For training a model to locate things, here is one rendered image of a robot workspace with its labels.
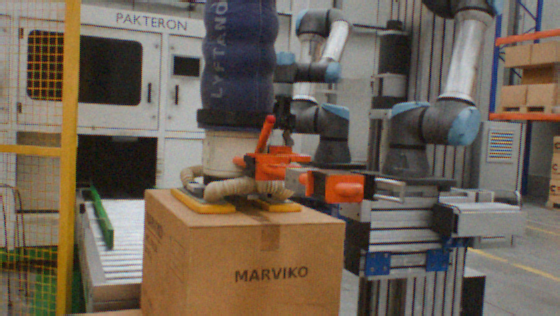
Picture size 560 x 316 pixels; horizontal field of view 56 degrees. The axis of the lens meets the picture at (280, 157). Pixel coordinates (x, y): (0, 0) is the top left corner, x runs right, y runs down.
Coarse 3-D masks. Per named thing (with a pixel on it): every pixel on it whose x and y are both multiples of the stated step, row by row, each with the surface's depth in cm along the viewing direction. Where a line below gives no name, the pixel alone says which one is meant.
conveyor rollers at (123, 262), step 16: (112, 208) 354; (128, 208) 358; (96, 224) 299; (112, 224) 302; (128, 224) 306; (96, 240) 264; (128, 240) 270; (112, 256) 234; (128, 256) 236; (112, 272) 215; (128, 272) 211
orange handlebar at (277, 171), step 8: (280, 152) 183; (288, 152) 178; (232, 160) 143; (240, 160) 137; (296, 160) 163; (304, 160) 164; (264, 168) 122; (272, 168) 118; (280, 168) 115; (272, 176) 118; (280, 176) 114; (304, 176) 103; (304, 184) 103; (344, 184) 91; (352, 184) 92; (360, 184) 94; (336, 192) 92; (344, 192) 91; (352, 192) 91; (360, 192) 92
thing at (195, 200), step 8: (176, 192) 154; (184, 192) 151; (192, 192) 151; (200, 192) 152; (184, 200) 144; (192, 200) 140; (200, 200) 137; (192, 208) 136; (200, 208) 131; (208, 208) 132; (216, 208) 133; (224, 208) 134; (232, 208) 135
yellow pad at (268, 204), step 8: (248, 200) 153; (256, 200) 147; (264, 200) 145; (272, 200) 144; (288, 200) 146; (264, 208) 141; (272, 208) 139; (280, 208) 140; (288, 208) 141; (296, 208) 142
